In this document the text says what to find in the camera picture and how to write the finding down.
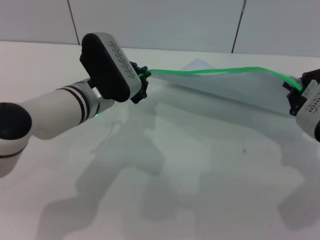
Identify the clear green-zip document bag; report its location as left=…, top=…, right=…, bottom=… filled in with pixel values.
left=146, top=58, right=305, bottom=118

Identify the pale blue paper stack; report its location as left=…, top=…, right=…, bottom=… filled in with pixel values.
left=159, top=59, right=298, bottom=117

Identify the right wrist camera housing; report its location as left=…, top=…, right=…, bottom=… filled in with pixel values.
left=294, top=79, right=320, bottom=144

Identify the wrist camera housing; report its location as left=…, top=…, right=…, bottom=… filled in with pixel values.
left=294, top=79, right=320, bottom=144
left=79, top=32, right=141, bottom=103

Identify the left wrist camera housing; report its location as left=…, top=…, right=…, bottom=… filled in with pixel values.
left=79, top=32, right=141, bottom=103

